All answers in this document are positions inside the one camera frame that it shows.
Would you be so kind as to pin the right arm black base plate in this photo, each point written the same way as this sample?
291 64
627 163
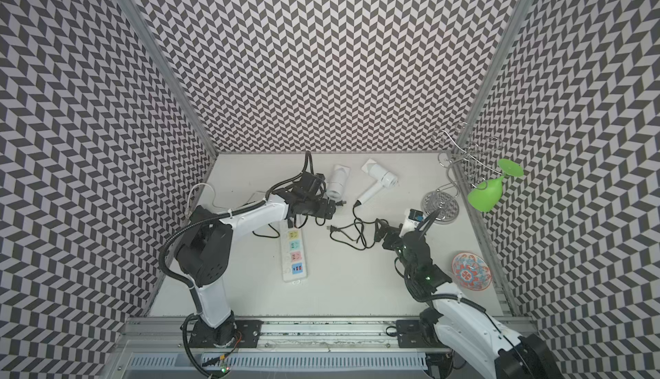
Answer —
416 334

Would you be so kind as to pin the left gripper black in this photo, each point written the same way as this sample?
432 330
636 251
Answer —
322 211

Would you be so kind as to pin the white power strip colourful sockets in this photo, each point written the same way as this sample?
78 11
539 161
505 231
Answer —
293 260

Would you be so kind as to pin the green plastic wine glass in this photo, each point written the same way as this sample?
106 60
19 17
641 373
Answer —
487 194

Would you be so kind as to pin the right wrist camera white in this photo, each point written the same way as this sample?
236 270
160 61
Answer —
413 218

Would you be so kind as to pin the metal wire glass rack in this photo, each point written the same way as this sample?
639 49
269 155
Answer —
454 156

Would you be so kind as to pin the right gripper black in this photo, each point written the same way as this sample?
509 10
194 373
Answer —
394 234

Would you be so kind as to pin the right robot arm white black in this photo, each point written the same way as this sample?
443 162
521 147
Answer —
491 348

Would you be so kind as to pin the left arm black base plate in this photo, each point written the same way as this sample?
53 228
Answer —
241 333

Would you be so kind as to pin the colourful patterned ceramic bowl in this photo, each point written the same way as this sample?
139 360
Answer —
471 272

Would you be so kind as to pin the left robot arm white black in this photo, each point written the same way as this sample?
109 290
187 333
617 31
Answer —
198 254

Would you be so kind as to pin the aluminium front rail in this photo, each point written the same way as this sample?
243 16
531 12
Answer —
323 334

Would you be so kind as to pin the white blow dryer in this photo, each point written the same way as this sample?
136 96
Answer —
384 179
337 182

